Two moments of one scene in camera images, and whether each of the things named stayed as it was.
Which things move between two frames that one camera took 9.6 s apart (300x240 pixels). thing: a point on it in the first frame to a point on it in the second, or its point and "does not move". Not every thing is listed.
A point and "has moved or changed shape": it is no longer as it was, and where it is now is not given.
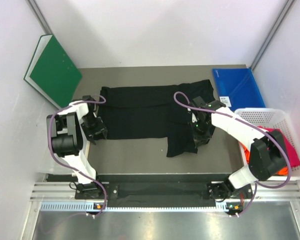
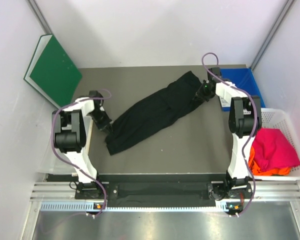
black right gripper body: [200, 131] to [203, 92]
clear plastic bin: [51, 163] does not move
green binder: [52, 72] does not move
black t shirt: [160, 111] has moved or changed shape
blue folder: [237, 88] does not move
